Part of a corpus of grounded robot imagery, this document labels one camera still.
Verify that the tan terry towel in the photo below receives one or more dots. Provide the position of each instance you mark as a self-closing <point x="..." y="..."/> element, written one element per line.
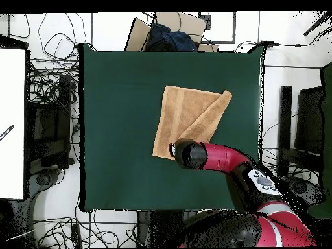
<point x="181" y="111"/>

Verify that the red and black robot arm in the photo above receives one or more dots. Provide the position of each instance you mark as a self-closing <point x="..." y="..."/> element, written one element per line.
<point x="223" y="157"/>

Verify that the dark green table cloth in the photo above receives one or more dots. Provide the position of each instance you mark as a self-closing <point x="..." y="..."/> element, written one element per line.
<point x="116" y="129"/>

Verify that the dark blue garment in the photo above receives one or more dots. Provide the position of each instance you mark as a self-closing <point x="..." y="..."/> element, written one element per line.
<point x="179" y="40"/>

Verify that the black chair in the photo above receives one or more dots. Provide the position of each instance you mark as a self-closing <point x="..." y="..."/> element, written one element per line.
<point x="49" y="124"/>
<point x="285" y="116"/>

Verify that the black power strip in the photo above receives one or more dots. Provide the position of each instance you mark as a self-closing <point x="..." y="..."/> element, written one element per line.
<point x="76" y="234"/>

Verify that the brown cardboard box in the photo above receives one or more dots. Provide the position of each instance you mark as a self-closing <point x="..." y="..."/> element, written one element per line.
<point x="186" y="23"/>

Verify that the grey office chair base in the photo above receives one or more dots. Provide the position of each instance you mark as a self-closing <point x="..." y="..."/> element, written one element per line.
<point x="303" y="188"/>
<point x="42" y="179"/>

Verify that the black power adapter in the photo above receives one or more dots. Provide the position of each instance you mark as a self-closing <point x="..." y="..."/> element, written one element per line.
<point x="268" y="43"/>

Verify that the green cloth over furniture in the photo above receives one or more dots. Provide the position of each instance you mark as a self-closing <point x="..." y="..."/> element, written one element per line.
<point x="327" y="129"/>

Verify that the black strip with white marks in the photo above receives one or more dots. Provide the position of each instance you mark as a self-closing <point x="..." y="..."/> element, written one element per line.
<point x="7" y="131"/>

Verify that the white desk top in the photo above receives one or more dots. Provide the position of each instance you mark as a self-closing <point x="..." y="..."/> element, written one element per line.
<point x="13" y="90"/>

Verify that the black tripod leg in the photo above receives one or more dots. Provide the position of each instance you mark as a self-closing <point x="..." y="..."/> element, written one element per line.
<point x="317" y="23"/>

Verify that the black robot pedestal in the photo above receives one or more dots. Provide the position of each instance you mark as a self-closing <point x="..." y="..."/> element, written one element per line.
<point x="166" y="228"/>

